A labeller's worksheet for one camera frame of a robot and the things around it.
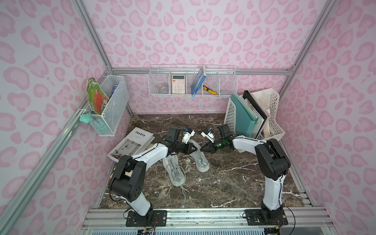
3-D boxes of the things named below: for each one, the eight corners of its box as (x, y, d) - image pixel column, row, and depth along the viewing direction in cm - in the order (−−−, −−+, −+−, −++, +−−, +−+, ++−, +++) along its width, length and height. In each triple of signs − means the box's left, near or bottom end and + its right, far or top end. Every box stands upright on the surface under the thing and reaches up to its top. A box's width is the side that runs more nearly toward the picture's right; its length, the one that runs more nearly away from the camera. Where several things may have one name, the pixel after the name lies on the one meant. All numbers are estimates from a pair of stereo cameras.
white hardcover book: (110, 158, 97) (106, 154, 93) (138, 130, 112) (136, 126, 108) (128, 170, 92) (125, 166, 88) (155, 139, 107) (153, 134, 103)
